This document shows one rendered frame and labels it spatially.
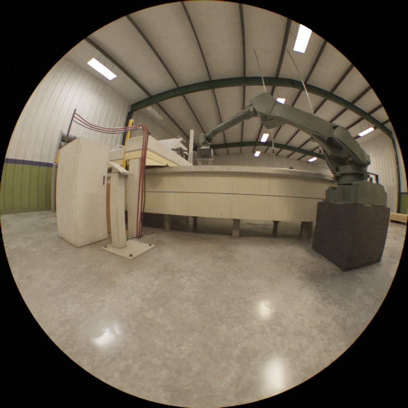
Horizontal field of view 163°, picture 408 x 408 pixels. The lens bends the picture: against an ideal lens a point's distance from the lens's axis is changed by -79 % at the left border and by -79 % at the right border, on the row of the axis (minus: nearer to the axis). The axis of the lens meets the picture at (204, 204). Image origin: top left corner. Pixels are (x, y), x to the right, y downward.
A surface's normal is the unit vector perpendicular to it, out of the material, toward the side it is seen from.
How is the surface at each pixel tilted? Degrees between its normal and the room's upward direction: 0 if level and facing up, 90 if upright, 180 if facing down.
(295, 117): 90
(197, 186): 90
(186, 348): 0
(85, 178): 90
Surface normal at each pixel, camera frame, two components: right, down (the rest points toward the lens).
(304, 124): -0.66, 0.02
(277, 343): 0.04, -1.00
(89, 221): 0.98, 0.04
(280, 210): -0.22, 0.05
